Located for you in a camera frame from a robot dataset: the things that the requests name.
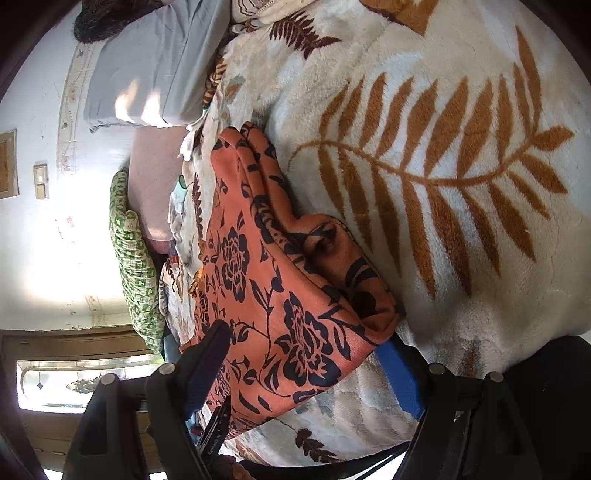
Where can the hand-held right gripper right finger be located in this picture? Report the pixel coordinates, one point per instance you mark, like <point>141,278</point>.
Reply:
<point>398,374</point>

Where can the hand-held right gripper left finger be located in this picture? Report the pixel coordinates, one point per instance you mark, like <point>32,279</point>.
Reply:
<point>203,378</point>

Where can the orange black floral shirt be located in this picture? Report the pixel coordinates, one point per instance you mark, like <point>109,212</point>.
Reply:
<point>277,295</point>

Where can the person's left hand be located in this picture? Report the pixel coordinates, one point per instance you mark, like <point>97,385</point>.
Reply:
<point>235,470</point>

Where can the small red blue object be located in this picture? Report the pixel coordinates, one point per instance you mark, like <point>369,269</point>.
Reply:
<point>174,258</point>

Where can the green checkered pillow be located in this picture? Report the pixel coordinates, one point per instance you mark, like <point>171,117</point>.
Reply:
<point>134,267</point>

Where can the wooden door with stained glass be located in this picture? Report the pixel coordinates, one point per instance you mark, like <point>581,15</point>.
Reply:
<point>55,350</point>

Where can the dark cloth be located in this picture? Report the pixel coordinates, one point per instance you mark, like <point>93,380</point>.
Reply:
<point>558,392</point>

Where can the light blue white small cloth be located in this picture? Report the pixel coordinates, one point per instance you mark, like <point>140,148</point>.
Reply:
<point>178,210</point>

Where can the teal sock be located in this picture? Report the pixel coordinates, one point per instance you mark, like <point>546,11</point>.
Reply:
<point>183,183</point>

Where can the white leaf-print fleece blanket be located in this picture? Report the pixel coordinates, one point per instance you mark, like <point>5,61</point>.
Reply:
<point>438,138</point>

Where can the grey pillow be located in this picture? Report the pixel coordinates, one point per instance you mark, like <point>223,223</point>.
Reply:
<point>152,69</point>

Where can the black furry cushion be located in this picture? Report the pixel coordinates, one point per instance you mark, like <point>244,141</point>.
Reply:
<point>111,18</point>

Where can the brown wall frame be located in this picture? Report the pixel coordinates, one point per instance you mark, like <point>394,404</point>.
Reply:
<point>7,164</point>

